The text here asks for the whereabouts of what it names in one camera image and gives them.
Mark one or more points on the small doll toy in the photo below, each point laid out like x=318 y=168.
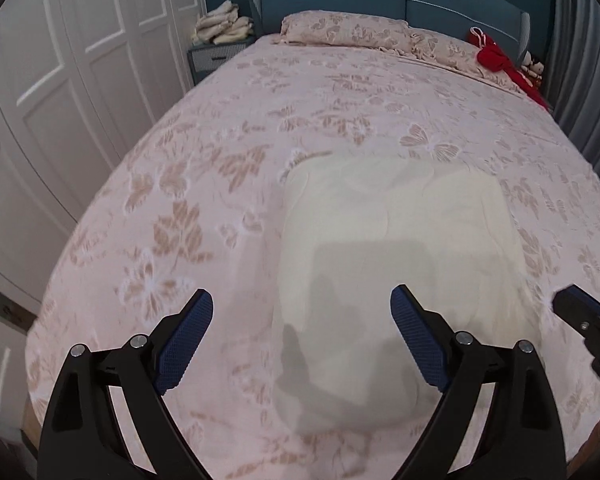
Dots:
x=534 y=69

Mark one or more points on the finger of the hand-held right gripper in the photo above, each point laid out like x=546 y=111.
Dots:
x=577 y=302

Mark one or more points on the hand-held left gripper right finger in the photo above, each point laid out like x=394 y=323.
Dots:
x=420 y=335

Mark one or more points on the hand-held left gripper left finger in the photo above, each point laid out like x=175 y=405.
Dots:
x=187 y=337

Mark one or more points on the red cloth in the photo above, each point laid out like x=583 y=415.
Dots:
x=497 y=57

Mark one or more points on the white panelled wardrobe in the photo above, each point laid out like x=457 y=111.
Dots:
x=55 y=85

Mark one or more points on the grey curtain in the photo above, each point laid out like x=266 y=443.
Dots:
x=587 y=60

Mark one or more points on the bed with pink floral bedspread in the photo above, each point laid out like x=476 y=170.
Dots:
x=190 y=200

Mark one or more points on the cream large garment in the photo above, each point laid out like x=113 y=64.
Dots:
x=405 y=240

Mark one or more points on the stack of cream cloths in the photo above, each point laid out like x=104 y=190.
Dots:
x=222 y=25

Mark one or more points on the grey nightstand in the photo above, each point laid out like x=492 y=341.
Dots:
x=212 y=57

